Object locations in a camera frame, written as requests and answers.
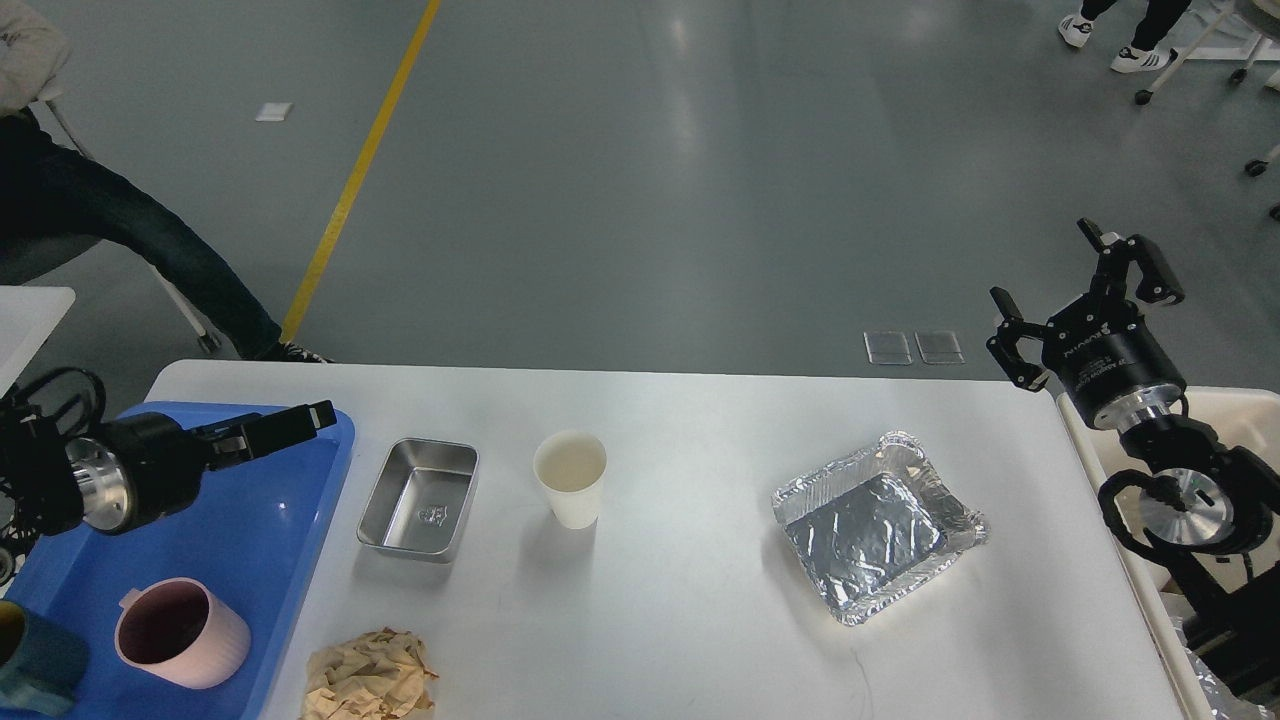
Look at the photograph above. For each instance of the foil tray in bin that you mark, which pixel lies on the foil tray in bin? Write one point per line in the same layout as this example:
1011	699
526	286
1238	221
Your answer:
1223	703

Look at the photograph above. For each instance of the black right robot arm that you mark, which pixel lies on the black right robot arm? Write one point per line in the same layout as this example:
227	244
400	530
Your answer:
1192	496

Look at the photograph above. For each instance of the clear floor plate left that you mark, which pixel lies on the clear floor plate left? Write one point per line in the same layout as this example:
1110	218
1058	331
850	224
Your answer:
888	348

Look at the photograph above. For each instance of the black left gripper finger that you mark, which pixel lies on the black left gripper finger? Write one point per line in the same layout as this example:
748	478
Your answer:
228	434
276	431

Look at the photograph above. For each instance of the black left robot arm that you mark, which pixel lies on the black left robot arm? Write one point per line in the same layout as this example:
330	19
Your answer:
35	471

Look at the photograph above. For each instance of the crumpled brown paper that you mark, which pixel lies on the crumpled brown paper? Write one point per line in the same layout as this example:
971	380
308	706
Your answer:
376	675

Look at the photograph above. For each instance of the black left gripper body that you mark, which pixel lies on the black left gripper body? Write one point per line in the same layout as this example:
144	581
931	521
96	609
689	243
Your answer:
135	470

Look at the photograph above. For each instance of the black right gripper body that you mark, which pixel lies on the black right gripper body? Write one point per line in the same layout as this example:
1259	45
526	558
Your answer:
1104	355

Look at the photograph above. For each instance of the white side table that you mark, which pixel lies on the white side table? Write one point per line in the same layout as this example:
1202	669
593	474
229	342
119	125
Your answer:
29	314

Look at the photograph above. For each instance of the beige plastic bin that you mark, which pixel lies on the beige plastic bin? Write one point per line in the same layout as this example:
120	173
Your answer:
1244	417

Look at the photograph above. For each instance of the aluminium foil tray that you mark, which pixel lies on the aluminium foil tray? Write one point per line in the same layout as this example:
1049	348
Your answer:
873	526

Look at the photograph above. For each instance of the stainless steel rectangular container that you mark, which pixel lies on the stainless steel rectangular container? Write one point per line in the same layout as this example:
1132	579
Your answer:
419	504

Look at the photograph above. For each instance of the person in beige sweater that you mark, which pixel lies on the person in beige sweater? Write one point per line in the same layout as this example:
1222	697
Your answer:
48	189

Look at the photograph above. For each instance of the pink mug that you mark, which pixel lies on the pink mug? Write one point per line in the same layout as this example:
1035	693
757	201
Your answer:
179	631

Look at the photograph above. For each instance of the white paper cup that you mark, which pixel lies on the white paper cup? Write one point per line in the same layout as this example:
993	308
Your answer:
570	466

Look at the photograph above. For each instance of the clear floor plate right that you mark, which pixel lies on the clear floor plate right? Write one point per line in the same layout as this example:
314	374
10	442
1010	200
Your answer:
939	348

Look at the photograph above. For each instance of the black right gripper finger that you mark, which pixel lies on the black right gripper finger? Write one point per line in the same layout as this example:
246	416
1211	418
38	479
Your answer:
1106	300
1011	331

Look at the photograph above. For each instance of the blue plastic tray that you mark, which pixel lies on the blue plastic tray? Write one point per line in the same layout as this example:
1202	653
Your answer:
252	537

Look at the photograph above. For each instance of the clear floor plate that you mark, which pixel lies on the clear floor plate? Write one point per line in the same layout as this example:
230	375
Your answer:
939	348
888	348

